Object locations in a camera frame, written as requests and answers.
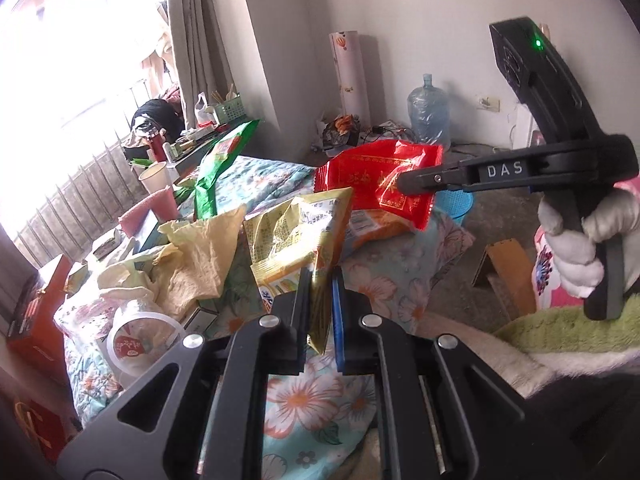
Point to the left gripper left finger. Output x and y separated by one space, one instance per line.
199 411

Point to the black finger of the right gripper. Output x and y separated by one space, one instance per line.
452 176

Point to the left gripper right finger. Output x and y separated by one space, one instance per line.
442 412

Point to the red snack bag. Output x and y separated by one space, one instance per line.
372 169

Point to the yellow snack bag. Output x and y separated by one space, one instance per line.
305 232

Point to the green snack bag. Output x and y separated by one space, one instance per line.
215 164

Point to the white gloved right hand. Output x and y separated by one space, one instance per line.
575 252

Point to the blue plastic waste basket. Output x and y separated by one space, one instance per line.
457 204

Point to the clear water jug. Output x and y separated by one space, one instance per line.
429 114

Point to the cardboard piece on floor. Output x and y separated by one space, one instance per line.
505 269

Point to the orange noodle snack bag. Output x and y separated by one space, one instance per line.
366 226

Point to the clutter pile on floor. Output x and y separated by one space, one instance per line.
338 134

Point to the rolled white floral paper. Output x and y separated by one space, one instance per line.
348 63

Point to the green fuzzy sleeve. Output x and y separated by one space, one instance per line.
567 329

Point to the crumpled yellow paper wrapper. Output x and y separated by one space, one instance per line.
193 265

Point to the green plastic basket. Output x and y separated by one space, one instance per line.
230 110

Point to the white detergent bottle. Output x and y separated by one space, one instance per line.
203 112

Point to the window balcony railing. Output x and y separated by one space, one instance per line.
77 211

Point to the white paper cup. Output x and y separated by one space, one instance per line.
155 177

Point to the grey side cabinet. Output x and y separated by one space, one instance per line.
189 162

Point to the grey curtain right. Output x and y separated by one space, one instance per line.
201 63

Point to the red thermos bottle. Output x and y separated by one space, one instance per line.
156 142

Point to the wall power socket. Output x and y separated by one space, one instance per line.
489 103

